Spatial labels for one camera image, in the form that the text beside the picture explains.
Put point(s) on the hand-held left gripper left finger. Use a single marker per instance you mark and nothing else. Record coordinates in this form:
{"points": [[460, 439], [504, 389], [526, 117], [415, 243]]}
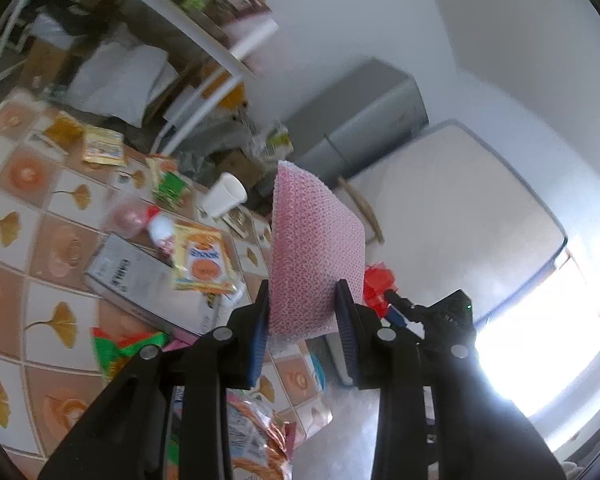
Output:
{"points": [[257, 340]]}

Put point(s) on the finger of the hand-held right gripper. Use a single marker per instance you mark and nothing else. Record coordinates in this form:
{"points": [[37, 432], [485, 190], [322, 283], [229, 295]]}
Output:
{"points": [[405, 312]]}

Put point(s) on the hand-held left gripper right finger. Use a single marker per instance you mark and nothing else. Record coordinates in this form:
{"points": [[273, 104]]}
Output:
{"points": [[345, 330]]}

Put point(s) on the red foil wrapper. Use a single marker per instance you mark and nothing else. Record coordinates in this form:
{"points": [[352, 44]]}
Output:
{"points": [[377, 285]]}

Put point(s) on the pink sponge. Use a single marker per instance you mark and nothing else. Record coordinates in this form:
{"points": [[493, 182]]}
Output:
{"points": [[315, 250]]}

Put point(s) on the yellow orange snack packet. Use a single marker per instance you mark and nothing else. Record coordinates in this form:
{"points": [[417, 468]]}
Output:
{"points": [[202, 260]]}

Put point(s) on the light blue cardboard box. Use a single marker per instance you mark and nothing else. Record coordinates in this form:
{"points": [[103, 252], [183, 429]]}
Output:
{"points": [[135, 275]]}

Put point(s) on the white bottle with red cap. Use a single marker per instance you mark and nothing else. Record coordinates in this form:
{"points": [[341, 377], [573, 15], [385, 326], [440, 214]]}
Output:
{"points": [[162, 232]]}

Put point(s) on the pink white printed packet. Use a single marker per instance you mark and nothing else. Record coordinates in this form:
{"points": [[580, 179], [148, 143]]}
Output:
{"points": [[180, 346]]}

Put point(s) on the orange snack bag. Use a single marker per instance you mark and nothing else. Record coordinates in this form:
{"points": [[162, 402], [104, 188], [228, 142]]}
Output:
{"points": [[260, 435]]}

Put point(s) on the white mattress with blue edge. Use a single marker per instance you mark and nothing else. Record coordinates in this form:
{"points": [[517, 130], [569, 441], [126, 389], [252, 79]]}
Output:
{"points": [[455, 200]]}

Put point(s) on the green foil wrapper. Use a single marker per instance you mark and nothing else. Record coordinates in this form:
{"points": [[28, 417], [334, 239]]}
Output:
{"points": [[115, 347]]}

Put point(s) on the white paper cup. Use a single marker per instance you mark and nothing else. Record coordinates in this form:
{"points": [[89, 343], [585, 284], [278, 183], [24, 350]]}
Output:
{"points": [[224, 196]]}

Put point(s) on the green gold snack packet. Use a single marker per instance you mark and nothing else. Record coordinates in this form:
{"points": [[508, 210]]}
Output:
{"points": [[170, 186]]}

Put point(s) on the brown cardboard box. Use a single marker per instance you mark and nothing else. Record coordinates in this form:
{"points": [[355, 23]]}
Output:
{"points": [[237, 162]]}

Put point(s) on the clear plastic bottle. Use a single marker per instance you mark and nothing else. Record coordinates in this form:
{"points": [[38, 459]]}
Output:
{"points": [[125, 219]]}

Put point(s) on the white green printed plastic bag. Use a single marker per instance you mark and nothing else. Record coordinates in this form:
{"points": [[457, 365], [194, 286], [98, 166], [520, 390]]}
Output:
{"points": [[275, 140]]}

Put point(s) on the grey white refrigerator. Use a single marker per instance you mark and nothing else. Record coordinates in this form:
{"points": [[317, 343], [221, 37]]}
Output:
{"points": [[360, 115]]}

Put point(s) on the tile pattern folding table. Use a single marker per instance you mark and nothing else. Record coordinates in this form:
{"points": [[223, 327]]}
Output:
{"points": [[60, 255]]}

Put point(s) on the yellow plastic bag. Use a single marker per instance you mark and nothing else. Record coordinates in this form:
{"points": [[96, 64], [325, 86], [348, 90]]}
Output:
{"points": [[225, 90]]}

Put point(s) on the white curved desk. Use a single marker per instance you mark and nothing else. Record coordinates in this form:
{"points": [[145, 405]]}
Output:
{"points": [[240, 67]]}

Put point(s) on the gold foil packet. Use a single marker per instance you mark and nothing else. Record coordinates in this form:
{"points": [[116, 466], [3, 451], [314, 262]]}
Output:
{"points": [[62, 131]]}

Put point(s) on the white plastic bags bundle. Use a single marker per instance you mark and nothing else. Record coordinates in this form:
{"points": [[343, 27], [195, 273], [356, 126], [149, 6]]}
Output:
{"points": [[120, 80]]}

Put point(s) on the black cloth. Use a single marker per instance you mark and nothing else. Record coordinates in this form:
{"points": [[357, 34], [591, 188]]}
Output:
{"points": [[55, 5]]}

